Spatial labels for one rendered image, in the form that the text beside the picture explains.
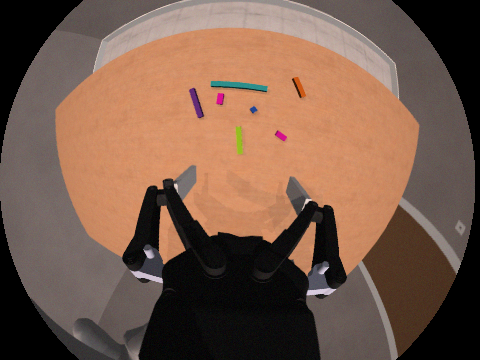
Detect turquoise rod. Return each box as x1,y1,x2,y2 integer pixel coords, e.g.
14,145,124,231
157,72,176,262
210,81,268,92

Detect small magenta block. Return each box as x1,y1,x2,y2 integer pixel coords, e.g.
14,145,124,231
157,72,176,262
216,93,224,105
275,130,287,141

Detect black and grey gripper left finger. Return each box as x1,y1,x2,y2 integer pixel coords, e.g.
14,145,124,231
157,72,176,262
122,165,227,283

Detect purple rod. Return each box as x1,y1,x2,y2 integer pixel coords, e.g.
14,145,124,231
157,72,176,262
189,88,204,118

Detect lime green rod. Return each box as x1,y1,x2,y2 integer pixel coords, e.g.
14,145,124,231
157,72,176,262
235,127,243,154

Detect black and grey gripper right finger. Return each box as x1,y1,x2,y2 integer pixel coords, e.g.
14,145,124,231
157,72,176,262
251,176,347,299

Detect orange rod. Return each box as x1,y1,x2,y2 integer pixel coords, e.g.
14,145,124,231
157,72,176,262
292,77,306,98

